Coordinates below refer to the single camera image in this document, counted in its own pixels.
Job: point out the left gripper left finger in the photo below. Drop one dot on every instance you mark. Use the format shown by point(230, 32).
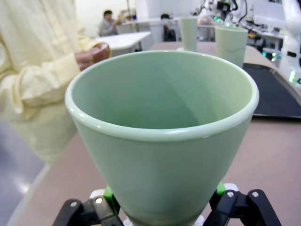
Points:
point(94, 212)

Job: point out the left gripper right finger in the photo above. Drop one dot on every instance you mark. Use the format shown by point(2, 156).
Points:
point(240, 212)

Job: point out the pale green plastic cup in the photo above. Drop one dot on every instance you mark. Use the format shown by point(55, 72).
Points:
point(231, 54)
point(188, 35)
point(162, 164)

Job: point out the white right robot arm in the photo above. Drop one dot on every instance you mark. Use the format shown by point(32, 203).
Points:
point(291, 23)

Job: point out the person's right forearm yellow sleeve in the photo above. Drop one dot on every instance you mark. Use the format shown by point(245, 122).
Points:
point(47, 77)

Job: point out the person's left forearm yellow sleeve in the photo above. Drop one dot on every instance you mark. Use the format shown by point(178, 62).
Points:
point(87, 43)

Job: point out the person's right hand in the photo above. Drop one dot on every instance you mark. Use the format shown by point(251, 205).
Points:
point(85, 58)

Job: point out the person's left hand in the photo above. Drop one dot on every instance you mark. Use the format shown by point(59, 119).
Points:
point(102, 53)

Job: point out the black plastic serving tray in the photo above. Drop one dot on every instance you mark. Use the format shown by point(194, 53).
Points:
point(270, 94)

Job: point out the large white table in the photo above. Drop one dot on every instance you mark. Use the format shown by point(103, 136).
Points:
point(127, 38)

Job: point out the cluttered lab workbench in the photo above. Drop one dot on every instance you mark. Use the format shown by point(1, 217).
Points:
point(265, 33)

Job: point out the person in yellow shirt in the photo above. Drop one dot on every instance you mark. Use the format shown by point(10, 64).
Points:
point(35, 35)

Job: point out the seated person in grey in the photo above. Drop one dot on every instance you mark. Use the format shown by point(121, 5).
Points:
point(107, 26)

